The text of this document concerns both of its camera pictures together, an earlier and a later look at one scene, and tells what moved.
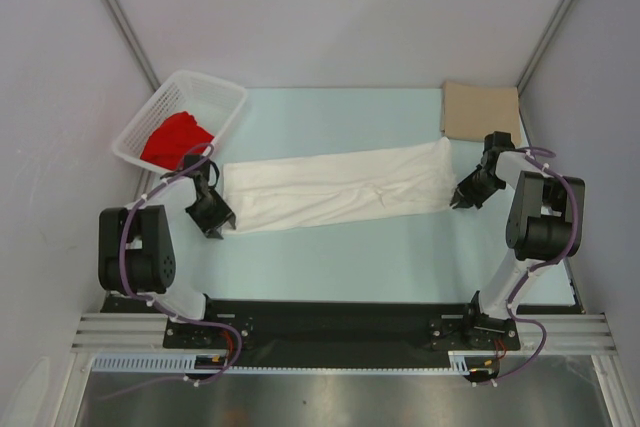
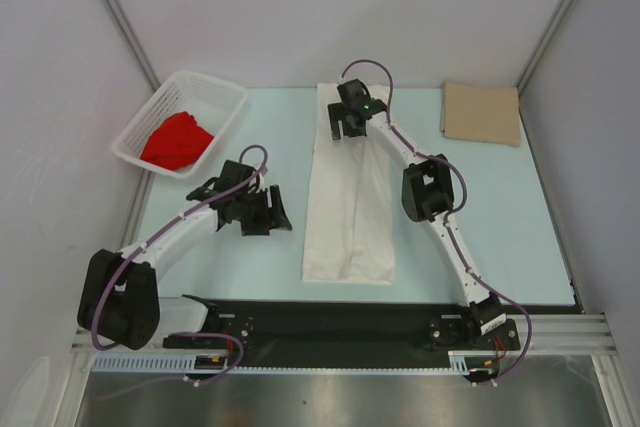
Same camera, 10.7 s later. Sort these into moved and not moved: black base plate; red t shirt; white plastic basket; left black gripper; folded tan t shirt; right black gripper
Moved: left black gripper; right black gripper
Not moved: white plastic basket; red t shirt; folded tan t shirt; black base plate
